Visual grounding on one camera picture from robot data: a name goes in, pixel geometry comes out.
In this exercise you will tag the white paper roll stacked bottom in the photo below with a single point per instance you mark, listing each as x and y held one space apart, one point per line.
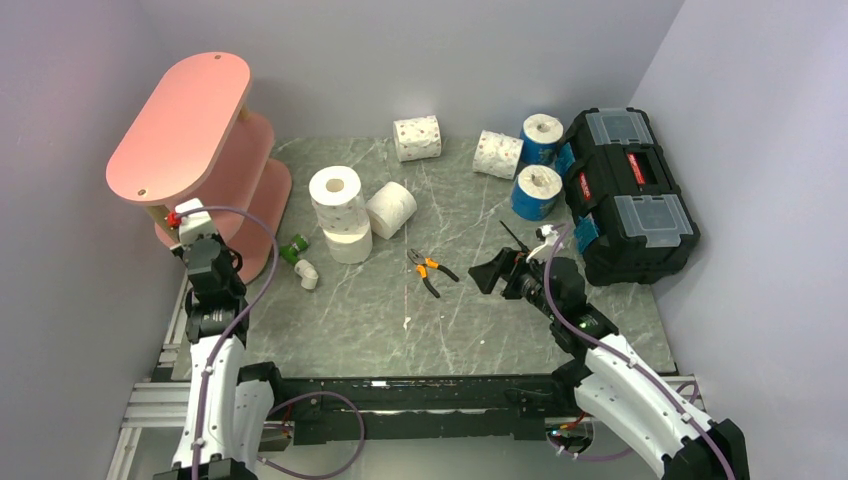
351 247

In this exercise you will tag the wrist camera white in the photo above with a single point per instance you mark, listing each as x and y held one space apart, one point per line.
550 245
189 222

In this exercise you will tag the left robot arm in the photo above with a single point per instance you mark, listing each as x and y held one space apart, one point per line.
228 401

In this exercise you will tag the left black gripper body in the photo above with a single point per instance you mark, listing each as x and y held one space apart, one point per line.
238 288

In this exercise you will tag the floral paper roll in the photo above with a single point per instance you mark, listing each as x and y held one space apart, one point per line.
338 200
417 138
497 155

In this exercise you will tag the orange handled pliers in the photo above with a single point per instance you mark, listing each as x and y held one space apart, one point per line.
423 265

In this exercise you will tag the white pipe elbow fitting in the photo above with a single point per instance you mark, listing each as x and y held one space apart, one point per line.
308 274

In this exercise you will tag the orange handled screwdriver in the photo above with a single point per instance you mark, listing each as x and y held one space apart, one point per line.
523 248

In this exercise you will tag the pink three-tier shelf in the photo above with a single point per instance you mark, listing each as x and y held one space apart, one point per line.
195 138

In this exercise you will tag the white paper roll lying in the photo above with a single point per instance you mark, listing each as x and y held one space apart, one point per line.
389 209

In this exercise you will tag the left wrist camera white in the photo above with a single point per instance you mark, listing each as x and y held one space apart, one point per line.
189 222

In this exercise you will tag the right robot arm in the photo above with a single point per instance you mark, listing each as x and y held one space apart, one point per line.
608 380

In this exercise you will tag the green pipe fitting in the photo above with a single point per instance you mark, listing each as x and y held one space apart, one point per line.
291 250

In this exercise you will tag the blue roll front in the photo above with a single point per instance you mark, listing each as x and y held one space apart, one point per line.
535 192

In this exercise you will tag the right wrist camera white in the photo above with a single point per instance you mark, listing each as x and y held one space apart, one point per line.
550 245

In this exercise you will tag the blue roll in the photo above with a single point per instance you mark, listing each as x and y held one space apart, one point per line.
541 135
535 192

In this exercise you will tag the floral paper roll stacked top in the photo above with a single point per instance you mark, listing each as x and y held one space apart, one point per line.
338 200

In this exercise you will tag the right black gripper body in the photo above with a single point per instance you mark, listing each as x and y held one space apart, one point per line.
526 281

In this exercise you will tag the black plastic toolbox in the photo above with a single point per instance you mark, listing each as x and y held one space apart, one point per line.
631 221

